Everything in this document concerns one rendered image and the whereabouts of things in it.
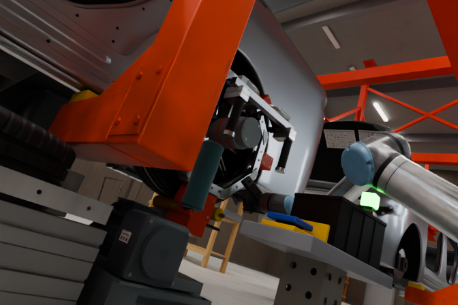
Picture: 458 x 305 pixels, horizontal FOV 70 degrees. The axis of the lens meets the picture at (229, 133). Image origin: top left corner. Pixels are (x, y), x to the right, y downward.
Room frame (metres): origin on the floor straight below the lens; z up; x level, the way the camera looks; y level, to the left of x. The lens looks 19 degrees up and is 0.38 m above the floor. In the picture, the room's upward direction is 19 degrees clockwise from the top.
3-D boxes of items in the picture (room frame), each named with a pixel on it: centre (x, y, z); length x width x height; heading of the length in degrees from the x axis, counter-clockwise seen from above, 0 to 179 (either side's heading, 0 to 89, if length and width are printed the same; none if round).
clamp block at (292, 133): (1.35, -0.24, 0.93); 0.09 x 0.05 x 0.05; 41
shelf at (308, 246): (0.78, -0.30, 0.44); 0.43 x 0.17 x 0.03; 131
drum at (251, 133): (1.34, -0.02, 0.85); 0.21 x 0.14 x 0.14; 41
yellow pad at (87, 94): (1.16, 0.50, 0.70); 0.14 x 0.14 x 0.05; 41
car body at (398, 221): (5.28, -2.91, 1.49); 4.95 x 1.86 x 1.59; 131
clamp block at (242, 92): (1.12, 0.02, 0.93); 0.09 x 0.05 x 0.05; 41
